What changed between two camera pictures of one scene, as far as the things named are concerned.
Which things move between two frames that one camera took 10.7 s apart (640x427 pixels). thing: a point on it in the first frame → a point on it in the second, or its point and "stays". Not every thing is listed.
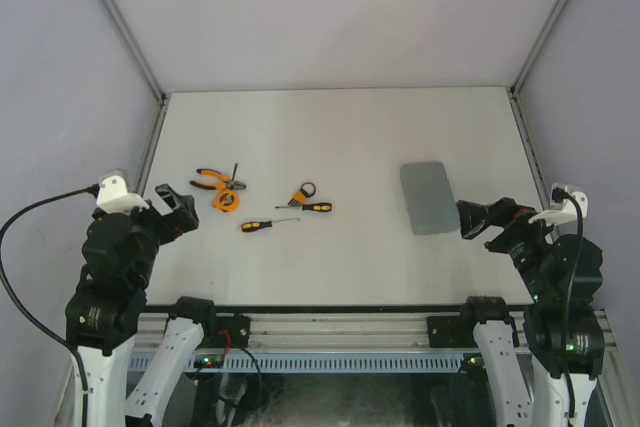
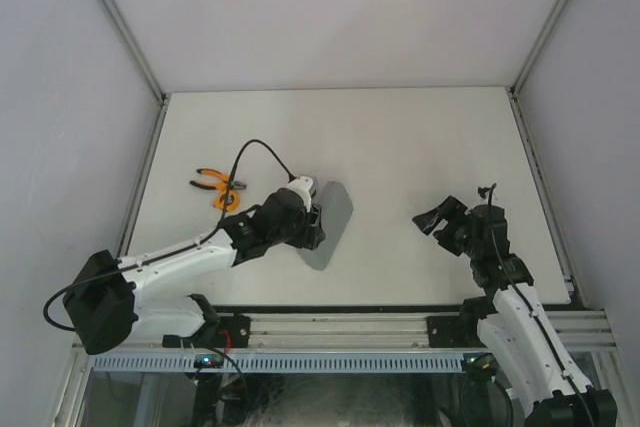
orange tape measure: [226, 200] stays
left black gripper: [181, 218] → [311, 233]
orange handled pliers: [226, 182] stays
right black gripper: [505, 211] → [454, 211]
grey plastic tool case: [431, 201] → [336, 208]
